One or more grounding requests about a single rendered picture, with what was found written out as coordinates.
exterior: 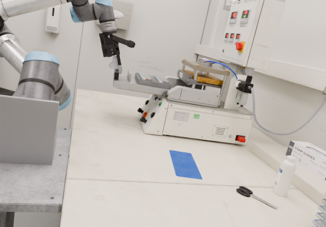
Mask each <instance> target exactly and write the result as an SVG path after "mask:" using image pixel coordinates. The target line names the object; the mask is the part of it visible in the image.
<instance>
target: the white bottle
mask: <svg viewBox="0 0 326 227"><path fill-rule="evenodd" d="M294 161H295V157H293V156H287V159H286V160H283V162H282V163H281V166H280V168H279V171H278V175H277V178H276V181H275V184H274V187H273V192H274V193H275V194H277V195H279V196H282V197H285V196H287V194H288V191H289V188H290V185H291V182H292V179H293V176H294V173H295V170H296V164H295V163H294Z"/></svg>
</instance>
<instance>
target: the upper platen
mask: <svg viewBox="0 0 326 227"><path fill-rule="evenodd" d="M183 71H184V72H186V73H187V74H189V75H191V76H192V79H194V75H195V72H194V71H189V70H184V69H183ZM197 80H198V81H197V84H198V85H204V86H209V87H215V88H221V86H222V82H223V81H222V80H221V79H219V78H217V77H215V76H213V75H210V74H206V72H204V71H200V72H198V75H197Z"/></svg>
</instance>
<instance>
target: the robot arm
mask: <svg viewBox="0 0 326 227"><path fill-rule="evenodd" d="M68 2H71V3H72V6H71V7H70V14H71V18H72V20H73V22H75V23H78V22H86V21H92V20H98V19H99V22H100V28H101V31H102V32H103V33H99V36H100V41H101V48H102V52H103V57H111V56H113V61H112V62H111V63H110V64H109V67H110V68H111V69H119V72H120V74H121V73H122V65H121V60H120V51H119V45H118V44H119V43H121V44H124V45H127V47H129V48H134V47H135V43H134V42H133V41H132V40H126V39H123V38H121V37H118V36H115V35H113V33H117V30H116V29H117V27H116V22H115V17H114V10H113V5H112V1H111V0H95V3H91V4H89V0H0V57H4V58H5V59H6V60H7V62H8V63H9V64H10V65H11V66H12V67H13V68H14V69H15V70H16V71H17V72H18V73H19V74H20V78H19V82H18V87H17V90H16V91H15V92H14V94H13V95H12V96H14V97H26V98H34V99H42V100H51V101H59V111H61V110H63V109H65V108H66V107H67V106H68V105H69V104H70V102H71V99H72V95H71V91H70V90H69V88H68V87H67V85H66V83H65V81H64V79H63V78H62V76H61V74H60V72H59V66H60V64H59V59H58V58H57V57H56V56H55V55H53V54H51V53H47V52H44V51H33V52H30V53H28V52H27V51H26V50H25V49H24V48H23V47H22V46H21V45H20V41H19V39H18V38H17V37H16V36H15V35H14V34H13V33H12V32H11V31H10V30H9V28H8V27H7V26H6V24H5V23H4V22H5V21H7V19H8V18H10V17H14V16H18V15H22V14H26V13H30V12H34V11H37V10H41V9H45V8H49V7H53V6H57V5H60V4H64V3H68ZM108 36H109V37H110V38H109V37H108ZM115 55H116V56H115Z"/></svg>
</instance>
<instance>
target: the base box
mask: <svg viewBox="0 0 326 227"><path fill-rule="evenodd" d="M253 119H254V118H253V116H252V115H246V114H240V113H231V112H225V111H219V110H213V109H206V108H200V107H194V106H187V105H181V104H175V103H169V102H167V101H166V102H165V104H164V105H163V106H162V108H161V109H160V110H159V112H158V113H157V114H156V116H155V117H154V119H153V120H152V121H151V123H150V124H149V126H148V127H147V128H146V130H145V131H144V133H147V134H155V135H163V134H165V135H168V136H170V135H173V136H180V137H188V138H195V139H203V140H210V141H218V142H225V143H233V144H236V145H238V144H240V145H246V143H247V140H248V136H249V133H250V129H251V126H252V123H253Z"/></svg>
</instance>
